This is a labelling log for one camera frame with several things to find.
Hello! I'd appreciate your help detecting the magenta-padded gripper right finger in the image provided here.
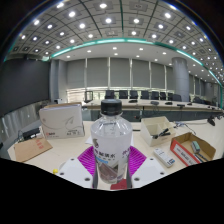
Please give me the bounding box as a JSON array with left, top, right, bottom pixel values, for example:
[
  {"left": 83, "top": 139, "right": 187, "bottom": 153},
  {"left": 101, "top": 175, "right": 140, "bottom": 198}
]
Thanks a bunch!
[{"left": 126, "top": 145, "right": 167, "bottom": 190}]

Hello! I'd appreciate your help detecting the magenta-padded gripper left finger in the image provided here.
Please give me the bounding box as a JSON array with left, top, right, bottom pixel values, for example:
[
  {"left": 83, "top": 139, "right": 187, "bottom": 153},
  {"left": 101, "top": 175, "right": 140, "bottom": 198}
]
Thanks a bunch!
[{"left": 56, "top": 145, "right": 98, "bottom": 190}]

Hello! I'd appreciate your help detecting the clear black-capped water bottle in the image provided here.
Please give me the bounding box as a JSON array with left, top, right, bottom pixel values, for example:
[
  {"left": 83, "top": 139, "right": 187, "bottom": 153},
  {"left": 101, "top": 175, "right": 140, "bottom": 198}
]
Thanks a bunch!
[{"left": 89, "top": 98, "right": 134, "bottom": 185}]

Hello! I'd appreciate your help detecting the white remote control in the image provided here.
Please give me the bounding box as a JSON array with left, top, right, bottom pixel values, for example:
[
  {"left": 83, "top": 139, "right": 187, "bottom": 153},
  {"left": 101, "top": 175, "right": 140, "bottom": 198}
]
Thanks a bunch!
[{"left": 153, "top": 147, "right": 176, "bottom": 168}]

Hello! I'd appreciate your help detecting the small open white box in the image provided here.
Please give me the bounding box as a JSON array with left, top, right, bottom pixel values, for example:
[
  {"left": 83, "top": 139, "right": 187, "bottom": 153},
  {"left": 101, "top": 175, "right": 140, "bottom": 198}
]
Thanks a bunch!
[{"left": 139, "top": 115, "right": 177, "bottom": 148}]

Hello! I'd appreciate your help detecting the open brown red-sided cardboard box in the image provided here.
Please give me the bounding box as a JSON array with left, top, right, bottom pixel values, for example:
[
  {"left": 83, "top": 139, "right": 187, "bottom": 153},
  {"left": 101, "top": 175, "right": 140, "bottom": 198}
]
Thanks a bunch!
[{"left": 169, "top": 131, "right": 217, "bottom": 167}]

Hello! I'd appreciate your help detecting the black hand tool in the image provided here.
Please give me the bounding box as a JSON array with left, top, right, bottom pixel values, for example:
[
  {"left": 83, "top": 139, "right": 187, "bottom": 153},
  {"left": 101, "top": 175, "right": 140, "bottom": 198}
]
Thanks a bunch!
[{"left": 152, "top": 128, "right": 172, "bottom": 140}]

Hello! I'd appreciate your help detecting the flat brown cardboard sheet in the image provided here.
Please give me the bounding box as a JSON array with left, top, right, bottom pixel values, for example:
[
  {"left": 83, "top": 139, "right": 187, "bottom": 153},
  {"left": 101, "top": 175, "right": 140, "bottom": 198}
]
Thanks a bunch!
[{"left": 13, "top": 137, "right": 54, "bottom": 163}]

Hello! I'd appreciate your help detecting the large white cardboard box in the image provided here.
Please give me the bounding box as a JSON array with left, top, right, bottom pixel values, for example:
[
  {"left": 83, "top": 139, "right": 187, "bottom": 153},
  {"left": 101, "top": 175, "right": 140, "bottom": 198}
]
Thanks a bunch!
[{"left": 38, "top": 102, "right": 86, "bottom": 140}]

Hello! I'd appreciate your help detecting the long black tool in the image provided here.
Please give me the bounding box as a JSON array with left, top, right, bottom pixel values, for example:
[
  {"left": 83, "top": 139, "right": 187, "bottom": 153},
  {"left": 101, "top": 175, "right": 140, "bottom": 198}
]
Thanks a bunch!
[{"left": 194, "top": 151, "right": 208, "bottom": 162}]

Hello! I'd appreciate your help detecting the black oblong device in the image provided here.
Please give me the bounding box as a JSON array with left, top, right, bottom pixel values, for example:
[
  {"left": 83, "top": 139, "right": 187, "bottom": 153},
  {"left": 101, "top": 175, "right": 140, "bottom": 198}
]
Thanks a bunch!
[{"left": 19, "top": 127, "right": 42, "bottom": 142}]

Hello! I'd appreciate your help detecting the row of black office chairs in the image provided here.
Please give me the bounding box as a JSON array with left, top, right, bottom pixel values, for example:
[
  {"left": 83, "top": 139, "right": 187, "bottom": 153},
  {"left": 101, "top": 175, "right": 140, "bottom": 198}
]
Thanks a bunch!
[{"left": 83, "top": 89, "right": 201, "bottom": 103}]

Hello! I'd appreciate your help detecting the group of ceiling lights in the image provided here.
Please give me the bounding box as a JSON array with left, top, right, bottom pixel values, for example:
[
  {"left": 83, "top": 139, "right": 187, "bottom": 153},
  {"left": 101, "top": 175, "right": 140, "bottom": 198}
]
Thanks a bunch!
[{"left": 9, "top": 0, "right": 224, "bottom": 88}]

